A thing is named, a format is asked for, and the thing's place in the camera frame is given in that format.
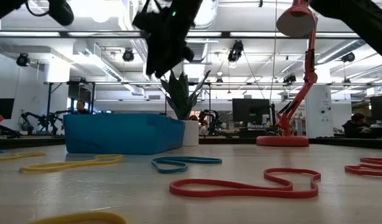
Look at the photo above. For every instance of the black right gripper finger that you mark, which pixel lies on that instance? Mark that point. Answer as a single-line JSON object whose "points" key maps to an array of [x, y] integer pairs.
{"points": [[160, 59], [184, 53]]}

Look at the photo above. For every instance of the teal plastic bin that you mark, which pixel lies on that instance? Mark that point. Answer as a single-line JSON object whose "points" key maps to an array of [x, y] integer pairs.
{"points": [[122, 133]]}

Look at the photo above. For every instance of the yellow rubber band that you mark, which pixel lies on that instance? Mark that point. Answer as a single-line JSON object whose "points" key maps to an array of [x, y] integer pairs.
{"points": [[23, 155], [54, 168], [79, 216]]}

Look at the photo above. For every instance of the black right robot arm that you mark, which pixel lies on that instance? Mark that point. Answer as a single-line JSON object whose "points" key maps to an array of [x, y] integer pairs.
{"points": [[359, 18]]}

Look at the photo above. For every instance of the black background robot arm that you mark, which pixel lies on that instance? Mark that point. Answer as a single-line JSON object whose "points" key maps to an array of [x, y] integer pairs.
{"points": [[41, 119], [211, 119]]}

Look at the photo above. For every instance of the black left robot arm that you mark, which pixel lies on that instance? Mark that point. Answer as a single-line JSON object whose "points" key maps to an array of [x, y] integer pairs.
{"points": [[62, 11]]}

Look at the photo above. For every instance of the teal rubber band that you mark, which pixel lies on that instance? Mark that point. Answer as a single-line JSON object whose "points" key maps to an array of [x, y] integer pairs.
{"points": [[203, 160]]}

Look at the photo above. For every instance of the red rubber band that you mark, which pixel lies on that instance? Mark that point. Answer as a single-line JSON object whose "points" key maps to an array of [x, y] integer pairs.
{"points": [[240, 193], [365, 171]]}

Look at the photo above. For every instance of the green snake plant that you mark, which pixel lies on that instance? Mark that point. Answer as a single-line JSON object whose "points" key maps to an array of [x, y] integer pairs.
{"points": [[178, 99]]}

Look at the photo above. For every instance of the black overhead rig beam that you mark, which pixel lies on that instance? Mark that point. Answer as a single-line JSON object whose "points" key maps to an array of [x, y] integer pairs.
{"points": [[85, 34]]}

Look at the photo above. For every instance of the white plant pot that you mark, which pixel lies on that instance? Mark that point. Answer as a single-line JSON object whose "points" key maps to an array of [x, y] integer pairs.
{"points": [[191, 133]]}

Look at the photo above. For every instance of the black computer monitor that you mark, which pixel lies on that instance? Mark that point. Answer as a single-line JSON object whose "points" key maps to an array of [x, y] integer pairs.
{"points": [[380, 109], [2, 108], [250, 110]]}

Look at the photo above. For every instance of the person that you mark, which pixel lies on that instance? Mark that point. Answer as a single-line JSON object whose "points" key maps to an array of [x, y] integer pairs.
{"points": [[356, 124], [82, 108]]}

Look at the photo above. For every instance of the red desk lamp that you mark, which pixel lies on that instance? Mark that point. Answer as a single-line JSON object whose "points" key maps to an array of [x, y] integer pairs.
{"points": [[282, 141]]}

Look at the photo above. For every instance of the white pillar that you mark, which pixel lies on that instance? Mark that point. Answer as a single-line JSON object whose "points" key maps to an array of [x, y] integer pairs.
{"points": [[318, 112]]}

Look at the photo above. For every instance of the black ceiling-hung camera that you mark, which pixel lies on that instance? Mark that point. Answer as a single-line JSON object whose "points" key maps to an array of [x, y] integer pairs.
{"points": [[23, 59], [128, 55], [348, 57], [290, 78], [235, 51]]}

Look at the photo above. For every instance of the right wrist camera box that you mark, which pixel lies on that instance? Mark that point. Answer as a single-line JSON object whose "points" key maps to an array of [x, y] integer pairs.
{"points": [[142, 18]]}

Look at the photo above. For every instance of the silver ceiling air duct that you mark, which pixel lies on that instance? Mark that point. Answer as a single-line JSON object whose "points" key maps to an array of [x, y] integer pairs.
{"points": [[208, 15]]}

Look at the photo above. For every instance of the black background station frame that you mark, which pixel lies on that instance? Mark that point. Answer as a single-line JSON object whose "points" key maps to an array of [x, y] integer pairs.
{"points": [[49, 102]]}

